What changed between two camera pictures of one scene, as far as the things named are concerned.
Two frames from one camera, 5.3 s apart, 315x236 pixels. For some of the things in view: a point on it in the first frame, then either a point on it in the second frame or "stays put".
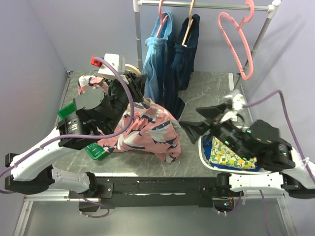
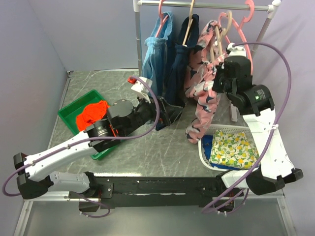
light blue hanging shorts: (154, 63) stays put
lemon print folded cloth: (219, 154) stays put
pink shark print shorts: (153, 128) -> (205, 55)
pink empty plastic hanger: (250, 2) stays put
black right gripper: (192, 128) -> (215, 86)
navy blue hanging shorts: (181, 65) stays put
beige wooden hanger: (129, 67) -> (217, 48)
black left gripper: (139, 81) -> (169, 112)
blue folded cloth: (206, 144) stays put
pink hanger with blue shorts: (163, 16) stays put
